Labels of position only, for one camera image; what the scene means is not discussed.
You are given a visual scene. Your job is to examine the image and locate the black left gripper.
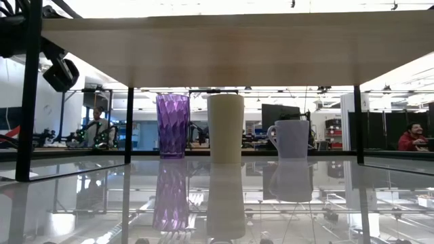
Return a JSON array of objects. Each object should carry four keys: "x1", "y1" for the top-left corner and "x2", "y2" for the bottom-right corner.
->
[{"x1": 42, "y1": 58, "x2": 80, "y2": 94}]

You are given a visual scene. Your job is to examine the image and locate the purple faceted plastic cup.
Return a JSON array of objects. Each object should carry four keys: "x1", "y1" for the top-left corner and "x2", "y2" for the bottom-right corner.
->
[{"x1": 155, "y1": 94, "x2": 191, "y2": 160}]

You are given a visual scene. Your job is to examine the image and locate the tall cream cup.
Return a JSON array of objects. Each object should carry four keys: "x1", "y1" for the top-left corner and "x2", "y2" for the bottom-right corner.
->
[{"x1": 207, "y1": 94, "x2": 245, "y2": 165}]

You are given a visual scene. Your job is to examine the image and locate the lavender mug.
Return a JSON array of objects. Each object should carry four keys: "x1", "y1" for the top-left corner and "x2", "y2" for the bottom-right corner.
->
[{"x1": 267, "y1": 119, "x2": 315, "y2": 159}]

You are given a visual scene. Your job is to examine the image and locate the wooden shelf with black legs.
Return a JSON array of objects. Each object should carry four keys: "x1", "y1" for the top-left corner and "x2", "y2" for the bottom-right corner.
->
[{"x1": 15, "y1": 0, "x2": 434, "y2": 182}]

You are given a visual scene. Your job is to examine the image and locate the person in light top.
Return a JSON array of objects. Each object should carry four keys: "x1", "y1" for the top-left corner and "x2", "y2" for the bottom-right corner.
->
[{"x1": 86, "y1": 106, "x2": 117, "y2": 148}]

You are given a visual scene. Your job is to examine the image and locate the red and white object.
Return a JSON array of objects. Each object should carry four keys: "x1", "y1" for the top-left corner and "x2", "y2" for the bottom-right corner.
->
[{"x1": 0, "y1": 124, "x2": 21, "y2": 144}]

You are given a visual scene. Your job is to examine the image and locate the black computer monitor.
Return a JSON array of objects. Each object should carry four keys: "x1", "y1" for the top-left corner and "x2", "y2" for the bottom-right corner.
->
[{"x1": 261, "y1": 103, "x2": 302, "y2": 133}]

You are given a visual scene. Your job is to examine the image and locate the rack with red bins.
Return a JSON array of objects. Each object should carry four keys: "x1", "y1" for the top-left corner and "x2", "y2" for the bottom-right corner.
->
[{"x1": 324, "y1": 118, "x2": 343, "y2": 150}]

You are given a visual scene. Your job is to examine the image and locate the white pillar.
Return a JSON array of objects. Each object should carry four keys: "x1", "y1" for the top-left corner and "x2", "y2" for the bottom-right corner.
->
[{"x1": 340, "y1": 92, "x2": 371, "y2": 152}]

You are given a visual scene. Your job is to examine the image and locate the black partition panels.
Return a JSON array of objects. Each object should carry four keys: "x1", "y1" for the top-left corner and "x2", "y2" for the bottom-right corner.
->
[{"x1": 348, "y1": 110, "x2": 434, "y2": 152}]

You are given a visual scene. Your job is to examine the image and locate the person in red top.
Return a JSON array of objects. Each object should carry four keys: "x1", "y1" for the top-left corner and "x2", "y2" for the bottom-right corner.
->
[{"x1": 397, "y1": 122, "x2": 430, "y2": 152}]

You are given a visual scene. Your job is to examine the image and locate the black workcell frame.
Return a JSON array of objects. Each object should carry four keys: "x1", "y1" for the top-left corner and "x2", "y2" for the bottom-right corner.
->
[
  {"x1": 187, "y1": 89, "x2": 239, "y2": 150},
  {"x1": 60, "y1": 87, "x2": 114, "y2": 150}
]

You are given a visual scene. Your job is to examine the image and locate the black table frame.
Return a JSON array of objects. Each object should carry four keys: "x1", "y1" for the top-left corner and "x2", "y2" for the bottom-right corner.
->
[{"x1": 0, "y1": 149, "x2": 434, "y2": 158}]

